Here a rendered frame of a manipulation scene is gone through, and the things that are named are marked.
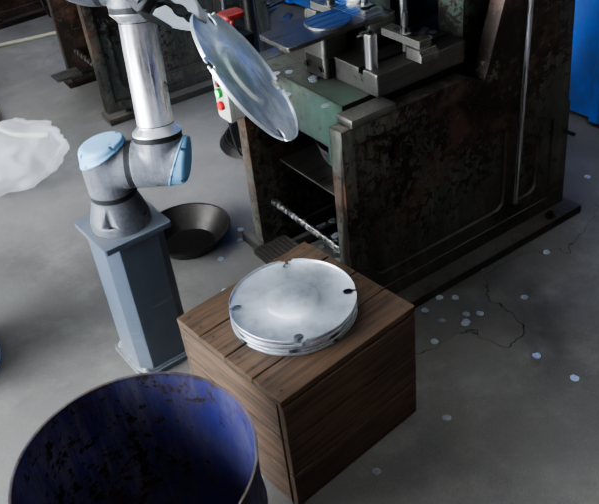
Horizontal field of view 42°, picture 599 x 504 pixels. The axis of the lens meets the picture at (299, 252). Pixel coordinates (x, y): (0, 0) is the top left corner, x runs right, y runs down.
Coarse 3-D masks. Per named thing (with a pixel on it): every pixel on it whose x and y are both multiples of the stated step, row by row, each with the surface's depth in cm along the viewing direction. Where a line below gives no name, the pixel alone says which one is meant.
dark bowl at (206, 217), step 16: (176, 208) 272; (192, 208) 273; (208, 208) 271; (176, 224) 272; (192, 224) 272; (208, 224) 271; (224, 224) 264; (176, 240) 267; (192, 240) 266; (208, 240) 265; (176, 256) 253; (192, 256) 255
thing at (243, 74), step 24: (192, 24) 133; (216, 24) 146; (216, 48) 138; (240, 48) 150; (216, 72) 132; (240, 72) 140; (264, 72) 154; (240, 96) 135; (264, 96) 143; (264, 120) 138; (288, 120) 149
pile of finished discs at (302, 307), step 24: (288, 264) 188; (312, 264) 185; (240, 288) 181; (264, 288) 180; (288, 288) 178; (312, 288) 177; (336, 288) 177; (240, 312) 174; (264, 312) 173; (288, 312) 171; (312, 312) 171; (336, 312) 171; (240, 336) 171; (264, 336) 167; (288, 336) 166; (312, 336) 165; (336, 336) 168
